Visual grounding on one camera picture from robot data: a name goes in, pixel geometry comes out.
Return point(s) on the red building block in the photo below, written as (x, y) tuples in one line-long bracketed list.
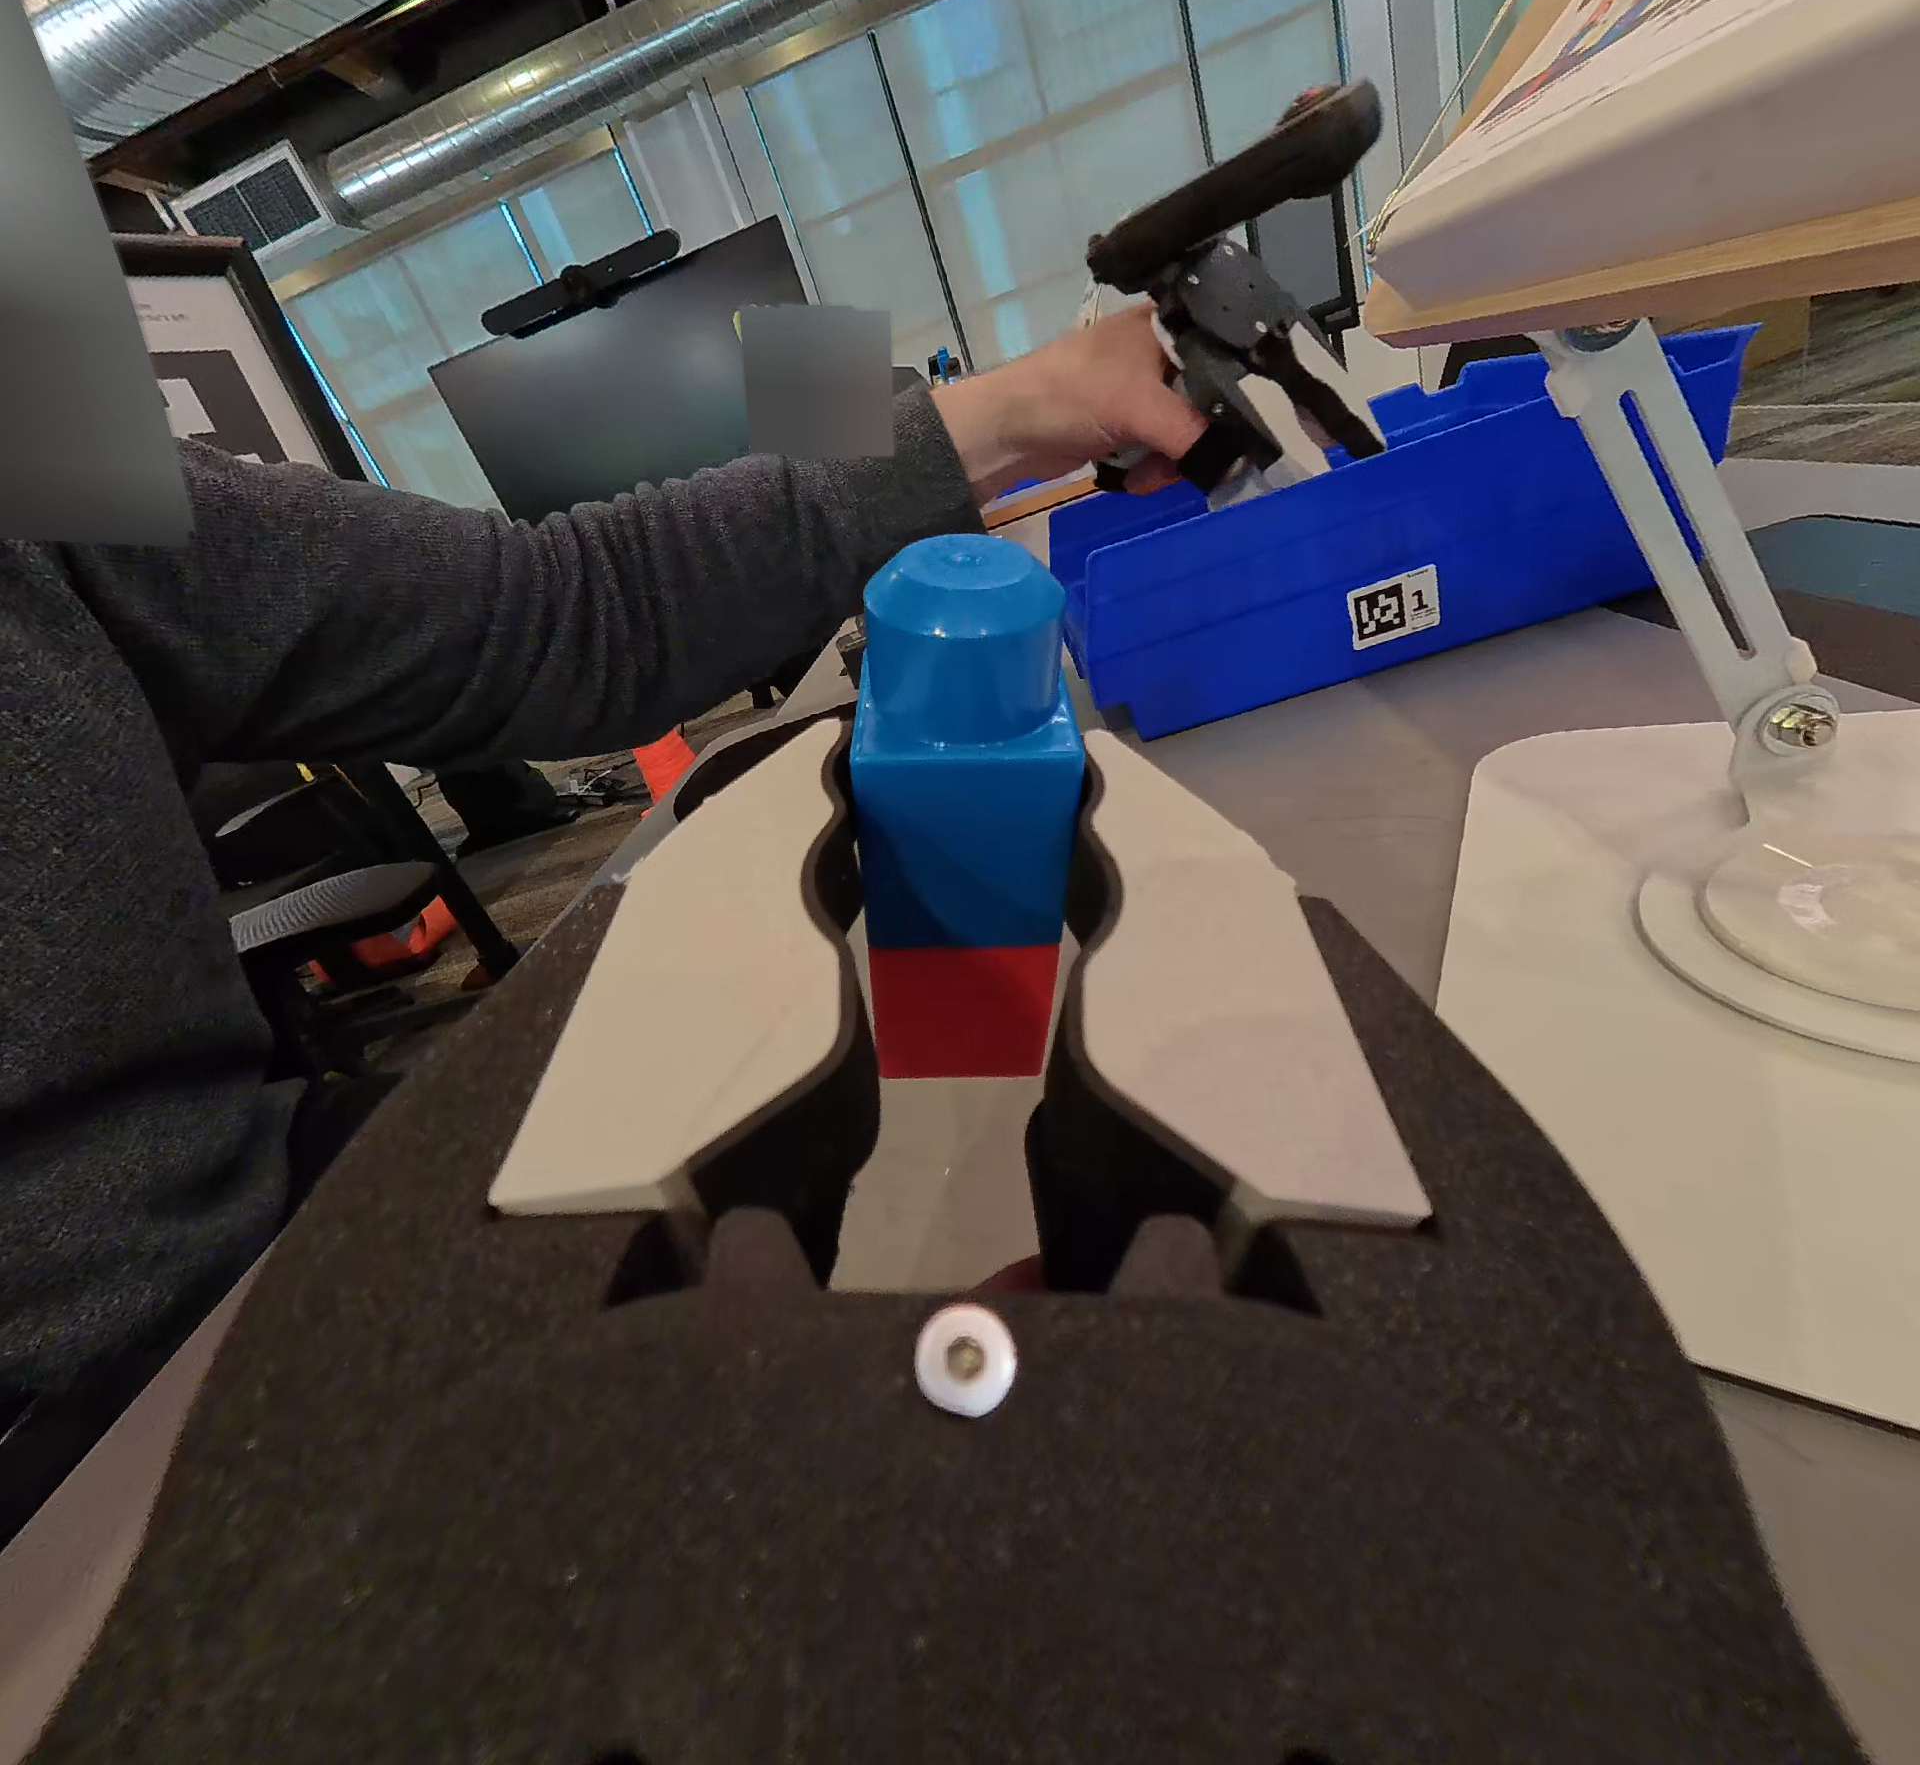
[(960, 1016)]

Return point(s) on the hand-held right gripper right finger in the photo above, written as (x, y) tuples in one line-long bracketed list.
[(1237, 1029)]

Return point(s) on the black webcam bar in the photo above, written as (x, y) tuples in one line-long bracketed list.
[(579, 287)]

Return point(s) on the grey desk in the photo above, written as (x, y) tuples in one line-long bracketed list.
[(1320, 819)]

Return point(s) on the ceiling air vent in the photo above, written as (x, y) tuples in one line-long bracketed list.
[(248, 206)]

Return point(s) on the black office chair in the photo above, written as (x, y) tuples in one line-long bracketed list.
[(322, 895)]

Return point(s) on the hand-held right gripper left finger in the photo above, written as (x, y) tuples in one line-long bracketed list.
[(691, 1029)]

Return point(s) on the person's left forearm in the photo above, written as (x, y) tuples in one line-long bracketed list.
[(601, 594)]

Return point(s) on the dark screen on floor stand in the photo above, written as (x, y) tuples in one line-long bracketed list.
[(1334, 264)]

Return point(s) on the black monitor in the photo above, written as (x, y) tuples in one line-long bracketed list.
[(601, 416)]

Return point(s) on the blue tagged plastic bin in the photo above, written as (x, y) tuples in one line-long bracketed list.
[(1231, 610)]

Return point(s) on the orange traffic cone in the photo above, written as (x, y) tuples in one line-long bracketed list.
[(660, 763), (405, 939)]

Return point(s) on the white base board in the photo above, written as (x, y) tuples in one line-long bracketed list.
[(1574, 1121)]

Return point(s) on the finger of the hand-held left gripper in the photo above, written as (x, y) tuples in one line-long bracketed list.
[(1334, 401), (1277, 438)]

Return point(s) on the blue building block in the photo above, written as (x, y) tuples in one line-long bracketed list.
[(968, 805)]

